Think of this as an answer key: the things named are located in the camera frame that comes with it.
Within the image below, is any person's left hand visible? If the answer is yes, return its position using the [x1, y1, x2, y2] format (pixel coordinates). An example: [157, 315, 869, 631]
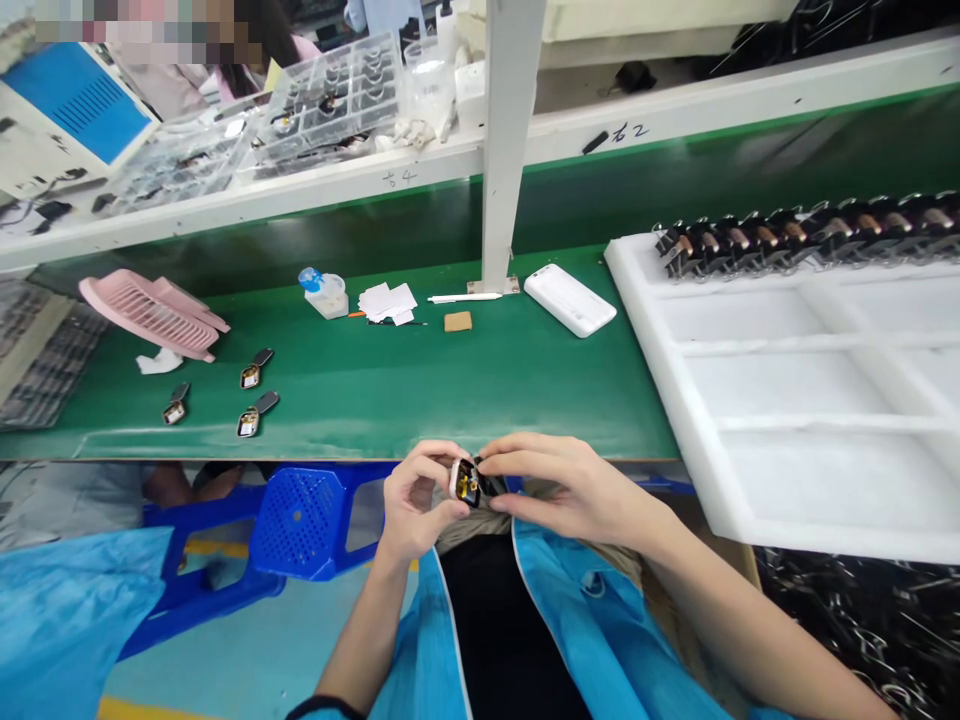
[379, 439, 472, 565]

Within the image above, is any person's right hand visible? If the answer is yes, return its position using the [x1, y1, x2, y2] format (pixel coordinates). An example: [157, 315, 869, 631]
[475, 431, 680, 558]

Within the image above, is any person's right thumb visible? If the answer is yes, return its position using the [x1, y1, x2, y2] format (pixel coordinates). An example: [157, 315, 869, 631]
[491, 488, 556, 520]

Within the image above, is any person's right index finger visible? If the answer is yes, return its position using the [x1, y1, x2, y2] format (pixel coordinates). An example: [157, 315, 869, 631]
[475, 431, 571, 478]

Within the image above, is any person's left index finger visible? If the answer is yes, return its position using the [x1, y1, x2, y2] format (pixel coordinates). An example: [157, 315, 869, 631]
[397, 439, 472, 481]

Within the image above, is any person's left thumb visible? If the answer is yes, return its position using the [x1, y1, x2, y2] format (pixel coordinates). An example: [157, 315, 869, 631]
[419, 491, 472, 526]

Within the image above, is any smartwatch case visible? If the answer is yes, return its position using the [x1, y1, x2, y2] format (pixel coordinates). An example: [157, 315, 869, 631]
[448, 452, 502, 511]

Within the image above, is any person's body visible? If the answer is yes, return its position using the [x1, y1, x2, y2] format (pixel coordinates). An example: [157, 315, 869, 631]
[284, 479, 796, 720]

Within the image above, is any green conveyor belt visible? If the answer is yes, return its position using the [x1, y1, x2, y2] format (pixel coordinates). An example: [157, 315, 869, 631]
[0, 97, 960, 463]

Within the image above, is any pile of white paper slips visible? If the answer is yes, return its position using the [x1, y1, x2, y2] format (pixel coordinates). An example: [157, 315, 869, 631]
[356, 281, 419, 327]

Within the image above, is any white power bank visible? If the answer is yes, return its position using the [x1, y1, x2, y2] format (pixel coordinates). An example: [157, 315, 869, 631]
[522, 262, 619, 340]

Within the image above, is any open smartwatch with battery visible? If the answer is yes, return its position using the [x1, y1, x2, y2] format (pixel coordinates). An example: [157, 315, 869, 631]
[236, 389, 282, 439]
[239, 347, 276, 391]
[162, 382, 193, 427]

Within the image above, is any clear bottle with blue cap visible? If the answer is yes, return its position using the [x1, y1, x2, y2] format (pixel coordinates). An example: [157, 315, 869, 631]
[298, 267, 351, 321]

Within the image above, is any blue plastic stool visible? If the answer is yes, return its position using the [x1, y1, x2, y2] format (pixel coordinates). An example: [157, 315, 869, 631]
[116, 461, 406, 661]

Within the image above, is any white foam tray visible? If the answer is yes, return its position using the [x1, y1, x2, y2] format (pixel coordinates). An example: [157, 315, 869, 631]
[603, 230, 960, 565]

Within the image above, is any pink desk fan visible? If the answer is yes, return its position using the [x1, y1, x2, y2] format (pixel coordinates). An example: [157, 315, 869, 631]
[78, 273, 232, 364]

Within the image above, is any row of clipped smartwatches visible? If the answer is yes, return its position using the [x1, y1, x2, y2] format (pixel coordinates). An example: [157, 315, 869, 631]
[650, 191, 960, 285]

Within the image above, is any pile of black binder clips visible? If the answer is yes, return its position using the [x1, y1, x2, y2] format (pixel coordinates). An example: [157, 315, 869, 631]
[753, 545, 960, 720]

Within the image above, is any clear compartment tray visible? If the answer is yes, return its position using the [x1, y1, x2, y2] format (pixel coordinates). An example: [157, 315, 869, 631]
[251, 29, 406, 163]

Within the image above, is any clear plastic parts tray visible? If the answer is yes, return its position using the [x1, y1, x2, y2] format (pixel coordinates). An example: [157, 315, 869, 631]
[93, 112, 264, 219]

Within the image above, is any stack of black part trays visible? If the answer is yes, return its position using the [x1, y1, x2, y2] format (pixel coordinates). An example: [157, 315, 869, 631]
[0, 277, 114, 433]

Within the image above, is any blue and white machine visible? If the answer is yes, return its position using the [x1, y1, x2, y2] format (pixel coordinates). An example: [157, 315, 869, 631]
[0, 41, 163, 200]

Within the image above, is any white metal shelf frame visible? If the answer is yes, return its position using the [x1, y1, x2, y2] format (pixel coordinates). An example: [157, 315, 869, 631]
[0, 0, 960, 298]

